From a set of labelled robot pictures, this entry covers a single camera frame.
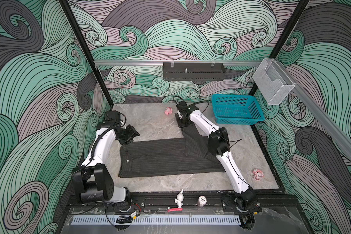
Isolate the aluminium back rail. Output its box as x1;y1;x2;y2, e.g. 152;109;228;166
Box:
94;59;261;67

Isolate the dark pinstriped long sleeve shirt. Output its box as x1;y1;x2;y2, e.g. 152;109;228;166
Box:
119;124;225;178

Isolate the white rabbit figurine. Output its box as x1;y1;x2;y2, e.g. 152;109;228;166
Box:
175;190;184;208

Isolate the pink flat base piece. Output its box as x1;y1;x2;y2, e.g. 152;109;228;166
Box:
167;208;183;213

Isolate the teal plastic basket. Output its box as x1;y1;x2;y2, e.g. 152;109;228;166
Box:
212;94;265;125

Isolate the black perforated wall tray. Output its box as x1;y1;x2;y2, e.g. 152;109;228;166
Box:
163;62;226;84

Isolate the pink toy figure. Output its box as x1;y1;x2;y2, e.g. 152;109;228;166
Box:
164;107;173;116

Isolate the small white patterned jar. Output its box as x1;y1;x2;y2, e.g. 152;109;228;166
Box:
197;196;207;207

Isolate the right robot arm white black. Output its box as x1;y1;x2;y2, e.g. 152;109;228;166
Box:
175;100;256;211

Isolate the round cartoon sticker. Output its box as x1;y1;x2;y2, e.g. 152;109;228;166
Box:
252;169;264;181

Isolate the white slotted cable duct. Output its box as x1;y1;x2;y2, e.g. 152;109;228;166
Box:
71;214;241;226

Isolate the aluminium rail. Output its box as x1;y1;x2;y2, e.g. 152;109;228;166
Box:
94;59;261;67
278;62;351;161

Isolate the clear acrylic wall holder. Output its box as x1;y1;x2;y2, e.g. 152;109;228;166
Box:
253;58;295;105

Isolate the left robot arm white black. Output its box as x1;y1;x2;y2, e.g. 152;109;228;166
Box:
71;111;140;206

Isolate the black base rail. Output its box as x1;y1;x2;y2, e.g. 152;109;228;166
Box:
63;189;299;215

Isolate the aluminium right rail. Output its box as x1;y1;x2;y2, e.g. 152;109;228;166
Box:
278;62;351;161

